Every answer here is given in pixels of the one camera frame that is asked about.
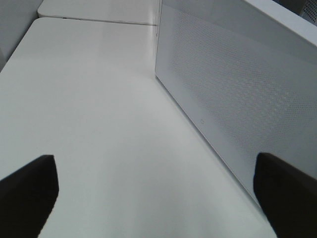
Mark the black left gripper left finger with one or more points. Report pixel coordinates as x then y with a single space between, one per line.
27 197

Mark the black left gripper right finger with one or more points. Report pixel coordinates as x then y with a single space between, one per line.
287 197

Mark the white microwave door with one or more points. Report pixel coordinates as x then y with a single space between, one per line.
245 73

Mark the white microwave oven body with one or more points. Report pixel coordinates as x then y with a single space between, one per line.
295 9

